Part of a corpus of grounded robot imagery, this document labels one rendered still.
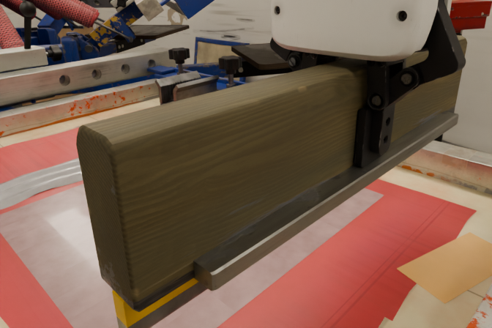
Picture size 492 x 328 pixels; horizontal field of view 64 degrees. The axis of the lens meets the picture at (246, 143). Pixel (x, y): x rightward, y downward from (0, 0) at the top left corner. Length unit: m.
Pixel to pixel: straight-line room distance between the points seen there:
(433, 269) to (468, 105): 2.03
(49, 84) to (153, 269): 0.73
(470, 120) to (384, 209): 1.96
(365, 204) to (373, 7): 0.29
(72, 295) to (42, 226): 0.13
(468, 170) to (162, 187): 0.44
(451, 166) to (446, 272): 0.18
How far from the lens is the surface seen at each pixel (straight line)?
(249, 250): 0.19
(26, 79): 0.86
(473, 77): 2.36
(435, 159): 0.56
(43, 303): 0.39
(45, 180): 0.58
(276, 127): 0.19
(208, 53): 3.44
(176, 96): 0.71
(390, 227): 0.45
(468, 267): 0.42
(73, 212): 0.50
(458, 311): 0.37
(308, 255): 0.39
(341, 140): 0.25
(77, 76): 0.90
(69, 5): 1.30
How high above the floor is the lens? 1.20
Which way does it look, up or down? 23 degrees down
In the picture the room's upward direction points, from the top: 2 degrees counter-clockwise
